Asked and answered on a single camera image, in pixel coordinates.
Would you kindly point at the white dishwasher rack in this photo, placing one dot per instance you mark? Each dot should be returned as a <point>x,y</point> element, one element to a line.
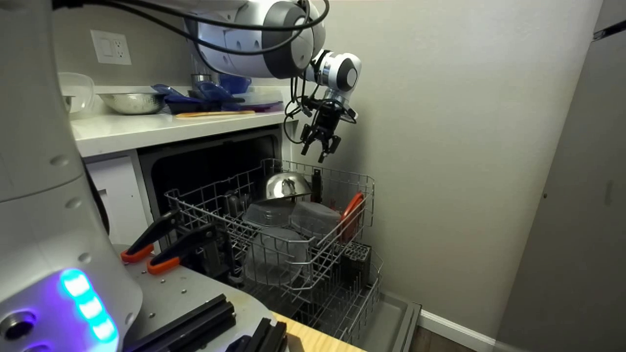
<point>272,254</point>

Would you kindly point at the clear plastic container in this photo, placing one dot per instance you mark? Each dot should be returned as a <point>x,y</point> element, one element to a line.
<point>78,94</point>

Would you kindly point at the large silver bowl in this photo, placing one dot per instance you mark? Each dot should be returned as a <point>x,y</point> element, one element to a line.
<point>285,184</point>

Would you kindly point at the silver mesh colander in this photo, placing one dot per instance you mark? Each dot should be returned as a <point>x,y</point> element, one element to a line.
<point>131,102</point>

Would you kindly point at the black aluminium rail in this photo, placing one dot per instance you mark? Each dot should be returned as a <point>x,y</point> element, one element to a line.
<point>188,332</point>

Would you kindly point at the dark blue tray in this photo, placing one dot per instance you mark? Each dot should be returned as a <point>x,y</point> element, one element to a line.
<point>209,98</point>

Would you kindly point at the white wall outlet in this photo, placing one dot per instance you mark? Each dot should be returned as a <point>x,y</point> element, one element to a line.
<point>109,47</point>

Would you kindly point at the orange handled clamp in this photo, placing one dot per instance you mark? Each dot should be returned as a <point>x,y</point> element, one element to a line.
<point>172,256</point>
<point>143,244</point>

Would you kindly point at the blue plastic container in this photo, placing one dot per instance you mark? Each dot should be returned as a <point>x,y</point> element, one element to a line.
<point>233,84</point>

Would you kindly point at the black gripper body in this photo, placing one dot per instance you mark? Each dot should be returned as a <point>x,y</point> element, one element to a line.
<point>327,113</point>

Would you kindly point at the lower dishwasher rack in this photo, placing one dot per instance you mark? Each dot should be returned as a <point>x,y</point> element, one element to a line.
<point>338,305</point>

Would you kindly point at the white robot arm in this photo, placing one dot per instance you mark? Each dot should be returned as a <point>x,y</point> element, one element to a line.
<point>262,39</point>

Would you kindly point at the clear container in rack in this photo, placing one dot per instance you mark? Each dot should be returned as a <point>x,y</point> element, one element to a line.
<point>305,217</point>

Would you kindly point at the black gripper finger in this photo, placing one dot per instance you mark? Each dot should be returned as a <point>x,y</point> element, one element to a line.
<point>323,154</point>
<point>305,147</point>

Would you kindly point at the dishwasher door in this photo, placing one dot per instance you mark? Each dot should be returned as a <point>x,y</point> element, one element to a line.
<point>389,324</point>

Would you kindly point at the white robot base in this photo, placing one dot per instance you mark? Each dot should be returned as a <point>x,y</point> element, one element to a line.
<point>62,287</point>

